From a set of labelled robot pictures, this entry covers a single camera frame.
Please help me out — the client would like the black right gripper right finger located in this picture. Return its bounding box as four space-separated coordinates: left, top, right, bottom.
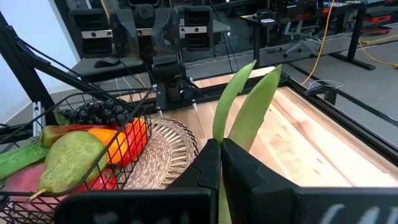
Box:
221 138 398 224

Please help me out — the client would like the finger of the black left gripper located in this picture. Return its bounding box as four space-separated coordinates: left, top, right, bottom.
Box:
110 8 140 58
151 7 181 55

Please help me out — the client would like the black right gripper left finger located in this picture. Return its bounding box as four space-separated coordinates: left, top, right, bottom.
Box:
54 139 222 224

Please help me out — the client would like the red bell pepper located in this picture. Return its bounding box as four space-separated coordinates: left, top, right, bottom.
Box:
73 167 119 191

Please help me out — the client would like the red orange mango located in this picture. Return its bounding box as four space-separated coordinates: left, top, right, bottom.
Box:
118 118 149 167

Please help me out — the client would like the orange fruit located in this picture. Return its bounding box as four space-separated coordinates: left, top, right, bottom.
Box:
87 128 129 165

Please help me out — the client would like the black grape bunch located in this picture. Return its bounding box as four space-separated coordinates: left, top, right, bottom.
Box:
54 98 135 126

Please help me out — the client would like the pink dragon fruit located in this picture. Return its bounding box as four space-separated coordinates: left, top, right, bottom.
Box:
212 59 283 224

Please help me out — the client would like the green pear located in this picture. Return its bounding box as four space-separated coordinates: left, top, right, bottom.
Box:
29 130 109 202

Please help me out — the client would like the pink peach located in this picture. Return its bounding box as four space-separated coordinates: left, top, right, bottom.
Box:
0 161 68 212

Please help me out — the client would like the black computer mouse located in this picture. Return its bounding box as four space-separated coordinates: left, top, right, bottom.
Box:
94 57 121 69

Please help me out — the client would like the grey desk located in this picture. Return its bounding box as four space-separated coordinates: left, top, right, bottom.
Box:
70 20 233 82

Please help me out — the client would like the white office chair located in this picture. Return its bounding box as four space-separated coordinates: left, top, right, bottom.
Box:
282 20 317 59

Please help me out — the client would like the black workbench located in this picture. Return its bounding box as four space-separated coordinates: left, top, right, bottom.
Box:
241 1 377 71

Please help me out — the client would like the black wire basket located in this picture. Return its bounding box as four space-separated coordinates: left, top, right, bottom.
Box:
123 115 200 190
0 88 156 224

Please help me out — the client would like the black aluminium table frame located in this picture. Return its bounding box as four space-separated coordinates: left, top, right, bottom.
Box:
0 11 398 166

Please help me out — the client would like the black frame bracket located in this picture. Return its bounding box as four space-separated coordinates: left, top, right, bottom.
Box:
305 83 338 106

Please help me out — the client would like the white cable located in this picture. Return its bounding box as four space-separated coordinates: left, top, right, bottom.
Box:
307 79 345 90

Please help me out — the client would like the yellow floor cable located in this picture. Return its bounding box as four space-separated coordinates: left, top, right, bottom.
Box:
300 0 398 85

